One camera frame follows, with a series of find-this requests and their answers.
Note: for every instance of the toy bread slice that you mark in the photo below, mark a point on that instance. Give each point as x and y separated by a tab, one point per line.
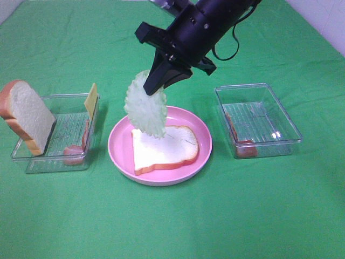
177	148
27	115

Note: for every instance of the left clear plastic tray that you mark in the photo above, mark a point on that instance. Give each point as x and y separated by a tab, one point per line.
71	115

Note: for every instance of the yellow toy cheese slice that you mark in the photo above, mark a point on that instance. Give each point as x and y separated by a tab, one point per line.
91	100

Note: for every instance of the green tablecloth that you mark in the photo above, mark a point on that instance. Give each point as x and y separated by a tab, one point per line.
279	207

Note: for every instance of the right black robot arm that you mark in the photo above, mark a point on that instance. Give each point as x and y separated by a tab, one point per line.
225	15

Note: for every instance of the right clear plastic tray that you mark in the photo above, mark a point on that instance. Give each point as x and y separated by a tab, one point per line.
257	115

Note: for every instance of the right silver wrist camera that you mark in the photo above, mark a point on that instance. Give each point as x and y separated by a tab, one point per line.
173	7

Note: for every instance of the clear plastic tray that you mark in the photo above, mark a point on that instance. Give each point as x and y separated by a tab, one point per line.
71	115
257	115

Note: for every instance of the pink round plate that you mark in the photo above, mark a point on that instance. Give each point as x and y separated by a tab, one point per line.
120	149

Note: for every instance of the toy bacon strip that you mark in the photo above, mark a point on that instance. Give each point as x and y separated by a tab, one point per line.
247	148
76	150

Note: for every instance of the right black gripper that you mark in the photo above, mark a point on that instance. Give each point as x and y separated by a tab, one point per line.
186	41

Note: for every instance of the green toy lettuce leaf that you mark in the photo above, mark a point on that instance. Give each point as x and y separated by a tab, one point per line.
146	113

